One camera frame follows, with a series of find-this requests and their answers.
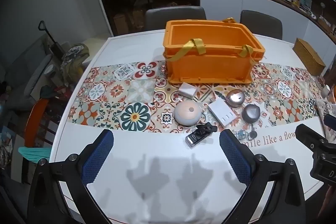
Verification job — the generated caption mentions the small blue gadget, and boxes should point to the small blue gadget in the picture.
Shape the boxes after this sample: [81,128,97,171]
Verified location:
[233,129,247,140]

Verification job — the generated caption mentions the black clip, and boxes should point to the black clip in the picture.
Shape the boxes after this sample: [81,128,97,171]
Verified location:
[196,122,218,135]

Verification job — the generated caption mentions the orange chair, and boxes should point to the orange chair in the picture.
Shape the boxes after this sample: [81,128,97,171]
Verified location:
[24,98,49,147]

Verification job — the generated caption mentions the round pinkish white device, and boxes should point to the round pinkish white device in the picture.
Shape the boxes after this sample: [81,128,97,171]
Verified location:
[174,101,202,127]

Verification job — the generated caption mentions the patterned fabric bag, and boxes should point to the patterned fabric bag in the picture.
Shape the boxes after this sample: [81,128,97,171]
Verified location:
[61,43,90,83]

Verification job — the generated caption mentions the grey rounded device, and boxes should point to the grey rounded device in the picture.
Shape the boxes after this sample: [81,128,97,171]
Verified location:
[242,104,261,123]

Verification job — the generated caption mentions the orange crate with yellow straps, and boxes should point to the orange crate with yellow straps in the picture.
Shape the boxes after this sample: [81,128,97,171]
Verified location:
[163,18,265,85]

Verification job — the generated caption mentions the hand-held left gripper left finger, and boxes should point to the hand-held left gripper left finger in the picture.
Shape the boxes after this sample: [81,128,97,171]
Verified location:
[28,129,114,224]

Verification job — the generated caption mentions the black shovel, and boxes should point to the black shovel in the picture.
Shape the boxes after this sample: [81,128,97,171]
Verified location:
[38,21,63,56]

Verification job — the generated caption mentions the grey sofa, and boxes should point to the grey sofa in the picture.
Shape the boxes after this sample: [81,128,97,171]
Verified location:
[0,35,66,109]

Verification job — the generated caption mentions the wicker box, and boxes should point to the wicker box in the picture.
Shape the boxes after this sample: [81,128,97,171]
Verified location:
[292,38,326,76]

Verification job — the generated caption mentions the silver egg-shaped device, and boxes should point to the silver egg-shaped device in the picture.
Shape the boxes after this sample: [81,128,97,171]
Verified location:
[226,89,245,108]

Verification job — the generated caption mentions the white plug adapter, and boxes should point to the white plug adapter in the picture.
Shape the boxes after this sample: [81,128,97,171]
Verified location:
[208,98,240,128]

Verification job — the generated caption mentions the person's right forearm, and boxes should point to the person's right forearm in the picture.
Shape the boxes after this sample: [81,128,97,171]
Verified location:
[318,184,336,217]

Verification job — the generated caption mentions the grey chair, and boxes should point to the grey chair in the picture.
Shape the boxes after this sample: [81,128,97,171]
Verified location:
[240,10,283,40]
[145,6,206,31]

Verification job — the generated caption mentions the small white box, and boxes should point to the small white box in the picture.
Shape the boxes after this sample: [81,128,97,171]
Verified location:
[179,82,198,99]

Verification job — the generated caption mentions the teal cloth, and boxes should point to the teal cloth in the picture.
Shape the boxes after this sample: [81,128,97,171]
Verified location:
[18,147,51,164]

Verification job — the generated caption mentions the black rectangular gadget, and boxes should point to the black rectangular gadget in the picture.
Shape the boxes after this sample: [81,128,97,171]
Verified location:
[185,130,212,148]

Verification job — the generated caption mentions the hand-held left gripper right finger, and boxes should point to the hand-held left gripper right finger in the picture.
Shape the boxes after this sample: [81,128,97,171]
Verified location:
[219,129,306,224]

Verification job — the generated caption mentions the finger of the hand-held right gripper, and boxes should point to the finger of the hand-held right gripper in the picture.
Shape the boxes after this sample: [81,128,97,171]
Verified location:
[295,124,326,152]
[324,114,336,131]

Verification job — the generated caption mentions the patterned tile table runner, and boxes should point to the patterned tile table runner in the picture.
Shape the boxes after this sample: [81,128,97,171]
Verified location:
[67,61,328,133]

